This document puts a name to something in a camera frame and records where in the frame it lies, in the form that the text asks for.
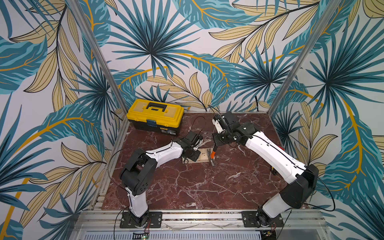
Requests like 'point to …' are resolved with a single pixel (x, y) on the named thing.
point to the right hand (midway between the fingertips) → (215, 138)
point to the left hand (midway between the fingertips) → (194, 156)
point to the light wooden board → (203, 157)
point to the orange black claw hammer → (212, 155)
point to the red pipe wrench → (281, 148)
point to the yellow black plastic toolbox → (162, 117)
